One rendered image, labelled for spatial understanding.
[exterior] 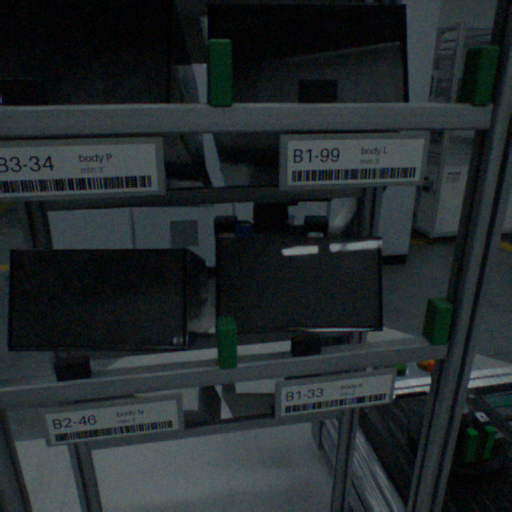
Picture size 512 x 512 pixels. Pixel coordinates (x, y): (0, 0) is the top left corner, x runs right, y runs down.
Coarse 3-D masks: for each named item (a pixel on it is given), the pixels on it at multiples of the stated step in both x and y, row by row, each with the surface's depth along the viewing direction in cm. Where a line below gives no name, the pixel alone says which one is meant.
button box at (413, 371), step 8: (376, 368) 88; (384, 368) 87; (408, 368) 87; (416, 368) 88; (472, 368) 88; (480, 368) 87; (400, 376) 85; (408, 376) 85; (416, 376) 85; (424, 376) 85
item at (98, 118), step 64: (192, 0) 35; (256, 0) 36; (320, 0) 37; (0, 128) 21; (64, 128) 21; (128, 128) 22; (192, 128) 23; (256, 128) 23; (320, 128) 24; (384, 128) 24; (448, 128) 25; (192, 192) 41; (256, 192) 42; (320, 192) 43; (0, 384) 26; (64, 384) 27; (128, 384) 27; (192, 384) 28
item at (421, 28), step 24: (408, 0) 318; (432, 0) 321; (408, 24) 324; (432, 24) 327; (408, 48) 330; (432, 48) 333; (408, 72) 337; (384, 192) 370; (408, 192) 374; (336, 216) 370; (384, 216) 378; (408, 216) 382; (384, 240) 386; (408, 240) 391; (384, 264) 399
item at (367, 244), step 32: (224, 256) 34; (256, 256) 34; (288, 256) 34; (320, 256) 34; (352, 256) 34; (224, 288) 34; (256, 288) 34; (288, 288) 34; (320, 288) 34; (352, 288) 34; (256, 320) 34; (288, 320) 34; (320, 320) 34; (352, 320) 34
